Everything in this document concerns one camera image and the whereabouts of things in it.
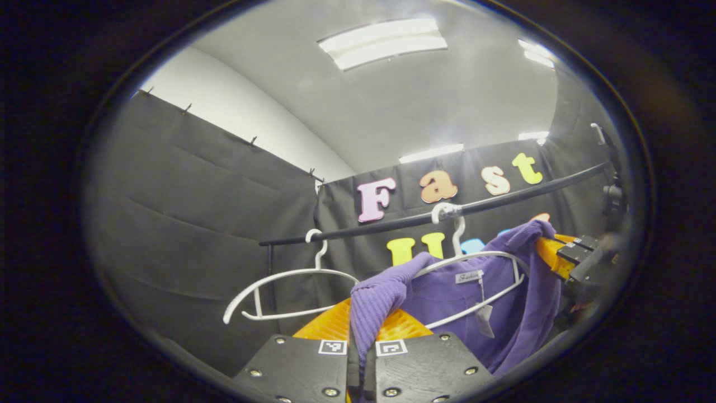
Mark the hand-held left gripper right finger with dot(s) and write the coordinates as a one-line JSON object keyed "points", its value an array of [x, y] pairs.
{"points": [[425, 369]]}

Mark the large ceiling light panel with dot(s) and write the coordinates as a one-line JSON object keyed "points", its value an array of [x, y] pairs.
{"points": [[383, 43]]}

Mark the black metal clothes rack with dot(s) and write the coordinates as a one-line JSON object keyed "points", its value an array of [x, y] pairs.
{"points": [[503, 197]]}

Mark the white plastic clothes hanger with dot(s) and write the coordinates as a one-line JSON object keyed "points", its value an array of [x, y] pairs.
{"points": [[459, 235], [313, 271]]}

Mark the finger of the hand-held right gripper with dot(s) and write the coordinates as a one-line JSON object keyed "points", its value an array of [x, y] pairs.
{"points": [[559, 260], [584, 242]]}

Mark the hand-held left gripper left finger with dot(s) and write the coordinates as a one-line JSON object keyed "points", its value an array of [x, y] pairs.
{"points": [[305, 366]]}

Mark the purple ribbed jacket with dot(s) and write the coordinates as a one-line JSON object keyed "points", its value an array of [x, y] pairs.
{"points": [[447, 296]]}

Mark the black backdrop cloth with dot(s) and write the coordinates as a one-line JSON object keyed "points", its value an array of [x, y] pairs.
{"points": [[184, 235]]}

